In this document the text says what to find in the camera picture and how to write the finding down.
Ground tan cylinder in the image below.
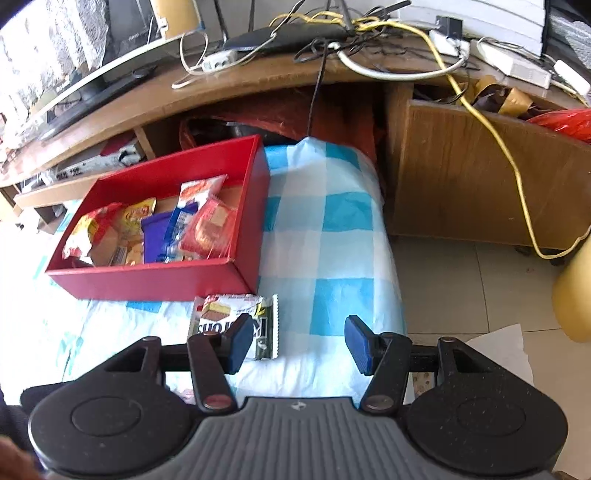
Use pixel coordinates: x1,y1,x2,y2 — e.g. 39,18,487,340
149,0,202,41

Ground thick white cable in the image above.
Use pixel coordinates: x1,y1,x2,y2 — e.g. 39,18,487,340
337,44,468,80

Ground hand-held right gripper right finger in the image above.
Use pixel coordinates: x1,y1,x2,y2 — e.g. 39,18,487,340
345,315,485,413

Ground black router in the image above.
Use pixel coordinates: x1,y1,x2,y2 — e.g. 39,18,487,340
223,22,352,52

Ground orange clear-wrapped snack packet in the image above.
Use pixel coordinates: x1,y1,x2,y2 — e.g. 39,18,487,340
179,196,239,260

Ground flat screen monitor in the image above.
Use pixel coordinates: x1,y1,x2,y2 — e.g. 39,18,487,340
0,0,160,139

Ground white paper sheet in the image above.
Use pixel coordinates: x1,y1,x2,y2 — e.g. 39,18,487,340
464,324,536,386

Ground yellow cable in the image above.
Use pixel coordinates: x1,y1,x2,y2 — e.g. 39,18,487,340
270,11,591,259

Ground red cardboard box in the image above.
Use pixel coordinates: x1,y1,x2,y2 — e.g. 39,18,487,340
45,135,271,301

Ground yellow red snack packet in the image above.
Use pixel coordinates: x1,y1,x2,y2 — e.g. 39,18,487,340
61,203,123,268

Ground green white snack packet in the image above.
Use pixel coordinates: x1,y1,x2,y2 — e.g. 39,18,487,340
187,294,281,361

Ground red plastic bag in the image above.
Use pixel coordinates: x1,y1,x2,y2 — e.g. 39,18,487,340
526,108,591,145

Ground white orange snack packet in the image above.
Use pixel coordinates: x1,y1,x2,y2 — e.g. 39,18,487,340
178,174,228,214

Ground white printed snack packet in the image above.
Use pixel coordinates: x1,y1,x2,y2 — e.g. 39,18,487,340
159,203,201,263

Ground white stacked boxes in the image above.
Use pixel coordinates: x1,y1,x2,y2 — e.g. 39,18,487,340
409,0,548,47

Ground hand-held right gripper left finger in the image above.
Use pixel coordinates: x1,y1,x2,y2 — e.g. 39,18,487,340
104,314,254,412

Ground yellow rounded object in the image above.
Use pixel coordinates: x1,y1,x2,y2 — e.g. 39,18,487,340
551,228,591,343

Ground long white power strip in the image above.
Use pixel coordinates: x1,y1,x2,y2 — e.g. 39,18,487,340
471,39,553,89

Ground white adapter with black plug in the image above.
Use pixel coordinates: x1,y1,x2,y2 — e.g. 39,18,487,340
428,16,468,55

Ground black cable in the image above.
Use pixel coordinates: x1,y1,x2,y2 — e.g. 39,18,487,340
295,39,352,139

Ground brown crumpled bag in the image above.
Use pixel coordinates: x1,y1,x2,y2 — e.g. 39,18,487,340
466,75,536,118

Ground blue white checkered cloth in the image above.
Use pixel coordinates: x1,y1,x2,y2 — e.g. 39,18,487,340
46,138,408,402

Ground white printed carton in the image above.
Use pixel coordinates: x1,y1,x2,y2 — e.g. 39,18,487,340
51,138,144,183

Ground wooden desk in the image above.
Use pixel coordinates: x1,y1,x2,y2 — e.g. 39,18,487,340
0,28,591,208

